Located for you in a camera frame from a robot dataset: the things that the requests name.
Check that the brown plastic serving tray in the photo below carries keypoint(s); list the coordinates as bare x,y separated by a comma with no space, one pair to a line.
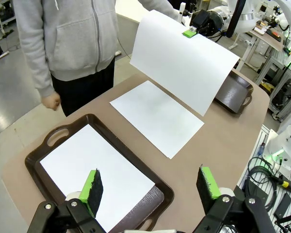
152,201
235,94

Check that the white perforated base plate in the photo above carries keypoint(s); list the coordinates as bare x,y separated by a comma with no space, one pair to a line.
269,136

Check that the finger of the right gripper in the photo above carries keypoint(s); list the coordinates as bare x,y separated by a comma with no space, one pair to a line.
189,32

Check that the brown topped desk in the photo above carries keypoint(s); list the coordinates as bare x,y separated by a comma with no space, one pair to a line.
269,40

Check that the aluminium frame rack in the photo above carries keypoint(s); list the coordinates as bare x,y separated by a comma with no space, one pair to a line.
276,72

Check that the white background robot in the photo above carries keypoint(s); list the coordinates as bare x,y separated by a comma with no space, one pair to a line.
282,19

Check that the white A4 paper stack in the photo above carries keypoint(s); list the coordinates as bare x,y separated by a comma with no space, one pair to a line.
155,116

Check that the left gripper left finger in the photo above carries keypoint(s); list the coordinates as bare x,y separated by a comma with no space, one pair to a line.
94,191

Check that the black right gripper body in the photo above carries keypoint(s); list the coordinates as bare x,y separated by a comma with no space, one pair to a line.
208,21

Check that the person's right hand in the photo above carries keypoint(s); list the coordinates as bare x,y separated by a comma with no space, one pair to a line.
51,102

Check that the white A4 paper sheet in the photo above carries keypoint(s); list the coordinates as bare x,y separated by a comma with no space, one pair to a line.
179,63
87,155

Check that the person in grey hoodie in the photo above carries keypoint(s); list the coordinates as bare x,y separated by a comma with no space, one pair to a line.
75,36

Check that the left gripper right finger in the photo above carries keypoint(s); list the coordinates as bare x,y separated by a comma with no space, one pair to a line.
207,187

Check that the person's left forearm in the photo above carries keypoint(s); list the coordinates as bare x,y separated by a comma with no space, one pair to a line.
165,7

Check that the flat black device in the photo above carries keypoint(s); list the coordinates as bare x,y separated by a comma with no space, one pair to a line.
282,206

